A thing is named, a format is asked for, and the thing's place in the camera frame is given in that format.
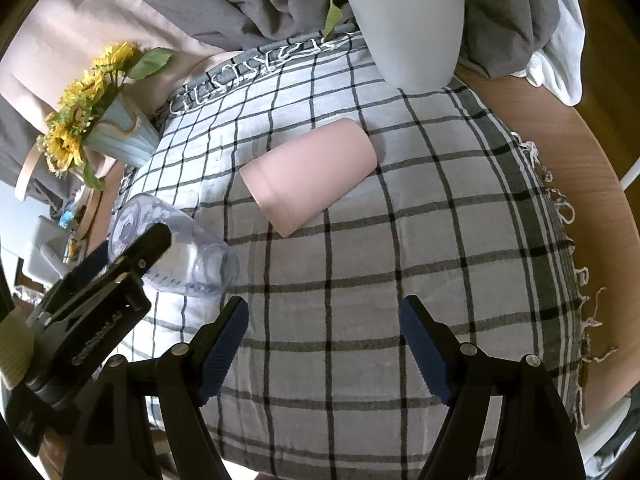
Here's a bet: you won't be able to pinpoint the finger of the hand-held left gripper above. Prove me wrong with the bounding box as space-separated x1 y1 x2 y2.
64 223 172 291

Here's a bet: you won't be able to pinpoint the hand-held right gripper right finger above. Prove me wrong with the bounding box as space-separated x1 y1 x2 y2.
400 295 587 480

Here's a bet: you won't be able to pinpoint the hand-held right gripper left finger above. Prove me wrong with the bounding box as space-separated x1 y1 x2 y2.
64 296 250 480

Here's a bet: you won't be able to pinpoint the clear plastic cup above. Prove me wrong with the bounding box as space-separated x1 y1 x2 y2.
108 193 240 300

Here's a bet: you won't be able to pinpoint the pink cup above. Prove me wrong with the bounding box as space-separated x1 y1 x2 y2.
239 118 378 239

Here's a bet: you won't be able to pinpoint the checkered tablecloth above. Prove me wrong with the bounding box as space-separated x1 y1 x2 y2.
102 20 621 476

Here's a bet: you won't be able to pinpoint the blue ribbed flower pot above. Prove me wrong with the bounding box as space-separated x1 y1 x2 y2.
82 97 162 168

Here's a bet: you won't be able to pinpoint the yellow artificial sunflowers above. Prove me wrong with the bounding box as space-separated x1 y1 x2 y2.
36 41 174 192

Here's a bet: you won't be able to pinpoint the beige bedsheet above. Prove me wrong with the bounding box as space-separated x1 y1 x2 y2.
0 0 241 181

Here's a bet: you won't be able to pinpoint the round wooden table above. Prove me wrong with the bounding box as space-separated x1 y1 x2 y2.
452 62 640 431

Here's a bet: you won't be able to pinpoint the white plant pot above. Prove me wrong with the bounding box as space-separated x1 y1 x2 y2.
343 0 465 93

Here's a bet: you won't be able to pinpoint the white cloth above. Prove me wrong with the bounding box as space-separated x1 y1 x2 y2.
510 0 586 107

